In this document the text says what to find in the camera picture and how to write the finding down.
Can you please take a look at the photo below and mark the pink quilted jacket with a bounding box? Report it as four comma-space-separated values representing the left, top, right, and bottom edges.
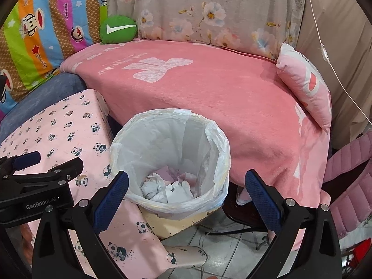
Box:
322, 130, 371, 239

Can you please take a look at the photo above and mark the blue grey plush blanket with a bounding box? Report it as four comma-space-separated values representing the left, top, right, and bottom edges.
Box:
1, 73, 86, 142

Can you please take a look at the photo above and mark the beige curtain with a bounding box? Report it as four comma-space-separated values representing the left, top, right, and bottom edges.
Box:
296, 0, 371, 149

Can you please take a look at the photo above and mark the cream trash bin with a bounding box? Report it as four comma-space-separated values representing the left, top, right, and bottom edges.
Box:
139, 207, 216, 240

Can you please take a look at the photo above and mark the small pink pillow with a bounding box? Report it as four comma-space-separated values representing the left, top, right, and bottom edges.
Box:
276, 43, 332, 133

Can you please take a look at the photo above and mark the colourful monkey cartoon quilt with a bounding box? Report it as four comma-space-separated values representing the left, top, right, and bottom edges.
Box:
1, 0, 107, 117

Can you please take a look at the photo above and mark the green round cushion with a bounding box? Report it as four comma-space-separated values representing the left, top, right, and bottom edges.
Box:
100, 15, 137, 44

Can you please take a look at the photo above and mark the thin white cable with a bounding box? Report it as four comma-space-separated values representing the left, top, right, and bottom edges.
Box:
300, 0, 372, 121

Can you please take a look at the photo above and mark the white plastic trash bag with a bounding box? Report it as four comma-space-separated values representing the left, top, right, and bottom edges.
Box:
110, 108, 231, 220

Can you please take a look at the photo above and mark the floral grey bedsheet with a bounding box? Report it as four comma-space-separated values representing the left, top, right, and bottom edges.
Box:
107, 0, 306, 60

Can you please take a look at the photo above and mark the crumpled trash in bin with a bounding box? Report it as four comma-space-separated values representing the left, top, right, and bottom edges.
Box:
141, 166, 197, 203

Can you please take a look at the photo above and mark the pink towel blanket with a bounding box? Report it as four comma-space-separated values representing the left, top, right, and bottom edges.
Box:
60, 38, 332, 252

